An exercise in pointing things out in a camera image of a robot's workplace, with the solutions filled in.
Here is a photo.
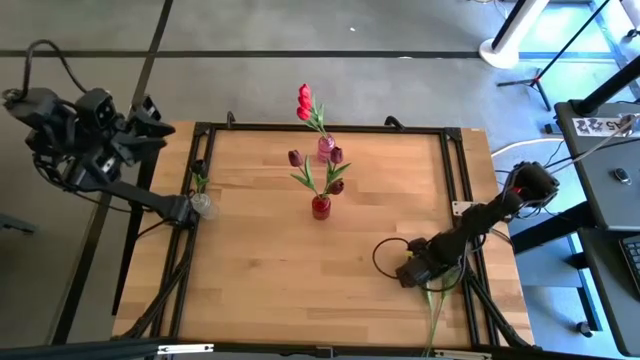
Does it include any black horizontal beam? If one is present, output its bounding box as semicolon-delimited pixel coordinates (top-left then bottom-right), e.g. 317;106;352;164
0;338;171;360

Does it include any black desk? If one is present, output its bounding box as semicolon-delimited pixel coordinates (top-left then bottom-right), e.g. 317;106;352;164
578;227;640;357
554;99;640;232

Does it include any black desk foot bar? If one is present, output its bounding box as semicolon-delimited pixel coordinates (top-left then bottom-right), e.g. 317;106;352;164
509;202;596;254

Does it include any black aluminium table frame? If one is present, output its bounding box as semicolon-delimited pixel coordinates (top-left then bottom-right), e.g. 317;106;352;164
119;122;534;351

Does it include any grey cable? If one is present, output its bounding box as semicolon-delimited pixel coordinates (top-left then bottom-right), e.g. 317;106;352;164
569;113;640;164

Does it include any long silver metal bracket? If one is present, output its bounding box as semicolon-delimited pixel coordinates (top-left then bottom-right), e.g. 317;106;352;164
433;349;494;360
157;343;215;356

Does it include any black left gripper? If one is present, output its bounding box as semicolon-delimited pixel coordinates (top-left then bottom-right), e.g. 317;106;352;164
74;88;177;177

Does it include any pink ribbed glass vase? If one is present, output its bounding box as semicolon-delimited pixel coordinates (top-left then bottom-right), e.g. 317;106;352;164
316;134;337;164

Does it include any red ribbed glass vase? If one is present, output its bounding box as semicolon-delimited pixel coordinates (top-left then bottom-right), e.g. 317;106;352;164
311;194;332;221

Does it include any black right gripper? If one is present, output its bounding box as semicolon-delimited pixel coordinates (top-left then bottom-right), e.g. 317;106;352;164
394;236;469;291

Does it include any black tripod stand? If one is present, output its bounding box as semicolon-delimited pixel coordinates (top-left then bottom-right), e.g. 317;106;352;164
496;0;614;112

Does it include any white printed marker label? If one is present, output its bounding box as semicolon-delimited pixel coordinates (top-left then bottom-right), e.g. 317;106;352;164
572;117;634;137

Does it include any white floor cable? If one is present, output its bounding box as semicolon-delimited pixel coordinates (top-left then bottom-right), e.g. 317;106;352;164
491;136;554;159

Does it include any black keyboard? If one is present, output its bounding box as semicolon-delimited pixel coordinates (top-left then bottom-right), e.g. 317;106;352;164
618;234;640;296

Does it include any dark grey floor object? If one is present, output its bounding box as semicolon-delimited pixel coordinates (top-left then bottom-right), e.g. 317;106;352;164
0;213;37;236

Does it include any white pedestal stand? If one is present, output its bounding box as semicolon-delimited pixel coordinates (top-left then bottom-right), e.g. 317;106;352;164
478;0;551;70

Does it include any black desk post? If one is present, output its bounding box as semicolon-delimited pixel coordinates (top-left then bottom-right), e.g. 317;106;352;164
573;54;640;117

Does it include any clear ribbed glass vase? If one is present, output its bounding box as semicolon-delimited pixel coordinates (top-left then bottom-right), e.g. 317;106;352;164
189;192;221;221

